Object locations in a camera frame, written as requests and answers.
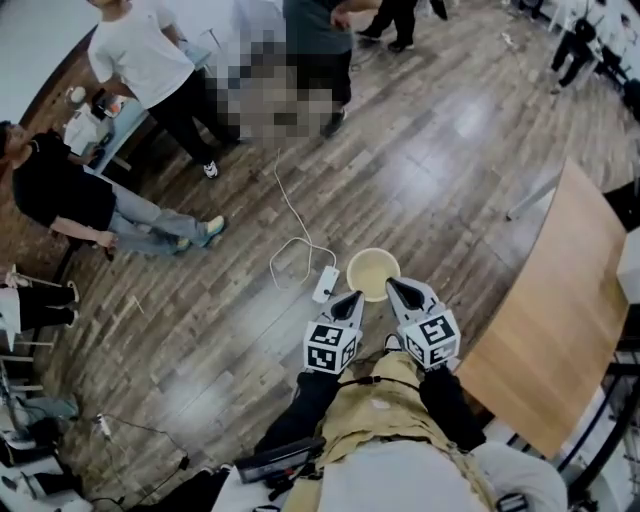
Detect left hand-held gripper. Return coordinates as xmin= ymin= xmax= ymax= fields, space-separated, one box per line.
xmin=303 ymin=290 xmax=367 ymax=376

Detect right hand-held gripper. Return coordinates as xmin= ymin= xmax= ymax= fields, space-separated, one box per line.
xmin=384 ymin=277 xmax=462 ymax=372

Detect beige plastic waste basket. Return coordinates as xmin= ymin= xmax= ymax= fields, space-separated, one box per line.
xmin=346 ymin=247 xmax=403 ymax=304

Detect person's left forearm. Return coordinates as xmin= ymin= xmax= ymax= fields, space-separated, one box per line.
xmin=253 ymin=368 xmax=342 ymax=457

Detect person's right forearm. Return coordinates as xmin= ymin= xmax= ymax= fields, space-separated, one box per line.
xmin=418 ymin=366 xmax=488 ymax=452

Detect person's beige trousers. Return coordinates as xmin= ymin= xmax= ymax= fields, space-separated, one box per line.
xmin=318 ymin=348 xmax=452 ymax=467

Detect wooden table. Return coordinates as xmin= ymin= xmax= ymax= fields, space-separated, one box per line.
xmin=454 ymin=156 xmax=632 ymax=459

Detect black screen device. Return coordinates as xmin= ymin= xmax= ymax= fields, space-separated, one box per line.
xmin=233 ymin=436 xmax=327 ymax=485

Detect person's white shirt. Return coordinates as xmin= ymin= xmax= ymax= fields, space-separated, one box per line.
xmin=208 ymin=441 xmax=570 ymax=512

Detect white box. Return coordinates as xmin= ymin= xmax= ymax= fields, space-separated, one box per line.
xmin=615 ymin=231 xmax=640 ymax=302

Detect black metal railing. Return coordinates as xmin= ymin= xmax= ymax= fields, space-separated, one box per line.
xmin=553 ymin=343 xmax=640 ymax=507

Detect light blue table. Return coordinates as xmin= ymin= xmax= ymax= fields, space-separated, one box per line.
xmin=63 ymin=41 xmax=212 ymax=174

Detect white container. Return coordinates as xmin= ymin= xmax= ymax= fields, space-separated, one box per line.
xmin=64 ymin=103 xmax=110 ymax=152

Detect black body cable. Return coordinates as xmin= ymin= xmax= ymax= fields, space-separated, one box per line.
xmin=338 ymin=376 xmax=425 ymax=395

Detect white power cable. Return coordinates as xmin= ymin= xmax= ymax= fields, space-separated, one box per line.
xmin=269 ymin=146 xmax=338 ymax=292

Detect beige harness strap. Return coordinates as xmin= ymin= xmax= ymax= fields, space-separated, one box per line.
xmin=444 ymin=445 xmax=499 ymax=512

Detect black strap buckle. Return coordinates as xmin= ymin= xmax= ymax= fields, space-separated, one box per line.
xmin=496 ymin=492 xmax=529 ymax=512

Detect black floor cable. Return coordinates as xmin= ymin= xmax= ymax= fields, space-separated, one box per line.
xmin=106 ymin=416 xmax=192 ymax=472

